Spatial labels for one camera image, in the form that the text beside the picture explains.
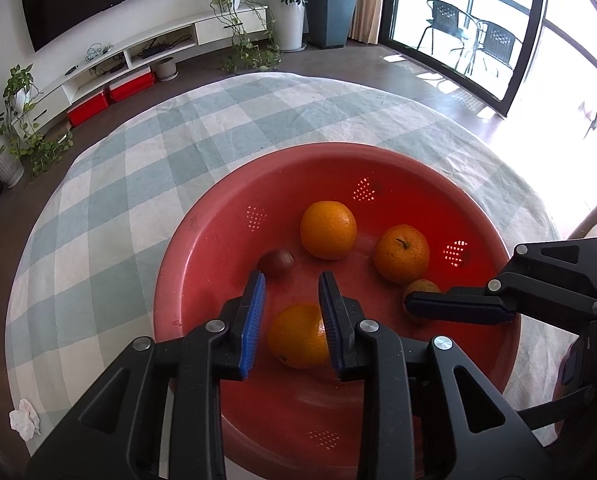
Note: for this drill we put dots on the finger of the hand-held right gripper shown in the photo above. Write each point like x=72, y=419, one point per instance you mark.
x=478, y=307

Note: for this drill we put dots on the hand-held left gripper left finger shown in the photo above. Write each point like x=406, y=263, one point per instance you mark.
x=253, y=325

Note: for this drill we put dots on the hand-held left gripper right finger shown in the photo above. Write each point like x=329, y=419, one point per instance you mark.
x=331, y=325

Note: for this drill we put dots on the orange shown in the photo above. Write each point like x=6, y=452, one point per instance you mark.
x=402, y=253
x=328, y=229
x=296, y=337

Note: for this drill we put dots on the brown kiwi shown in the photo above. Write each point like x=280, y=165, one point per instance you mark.
x=421, y=287

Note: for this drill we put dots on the red plastic colander bowl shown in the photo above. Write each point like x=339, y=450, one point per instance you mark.
x=218, y=270

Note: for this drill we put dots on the brown lychee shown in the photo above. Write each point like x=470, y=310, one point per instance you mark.
x=275, y=262

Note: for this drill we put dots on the checkered tablecloth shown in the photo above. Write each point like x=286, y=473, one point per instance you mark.
x=128, y=160

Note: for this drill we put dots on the crumpled white tissue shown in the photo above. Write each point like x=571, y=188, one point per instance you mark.
x=24, y=420

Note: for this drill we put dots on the black mesh chair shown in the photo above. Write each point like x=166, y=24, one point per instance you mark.
x=446, y=20
x=498, y=42

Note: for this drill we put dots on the grey round pot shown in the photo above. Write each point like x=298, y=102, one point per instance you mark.
x=167, y=69

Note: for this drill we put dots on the black set-top device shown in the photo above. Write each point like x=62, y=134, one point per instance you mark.
x=153, y=51

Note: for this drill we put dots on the white television cabinet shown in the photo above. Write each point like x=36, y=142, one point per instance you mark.
x=213, y=27

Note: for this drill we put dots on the plant in white ribbed pot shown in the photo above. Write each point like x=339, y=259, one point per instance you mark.
x=1, y=160

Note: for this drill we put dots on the bushy plant in tall white pot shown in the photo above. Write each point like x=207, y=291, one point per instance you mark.
x=289, y=20

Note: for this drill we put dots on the large-leaf plant in dark pot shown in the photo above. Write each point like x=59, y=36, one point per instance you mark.
x=332, y=17

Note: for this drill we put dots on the black-framed glass door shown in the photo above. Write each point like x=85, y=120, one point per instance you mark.
x=538, y=0

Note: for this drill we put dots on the trailing pothos in white pot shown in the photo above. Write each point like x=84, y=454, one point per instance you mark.
x=233, y=0
x=21, y=110

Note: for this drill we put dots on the beige curtain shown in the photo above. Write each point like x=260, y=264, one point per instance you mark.
x=367, y=0

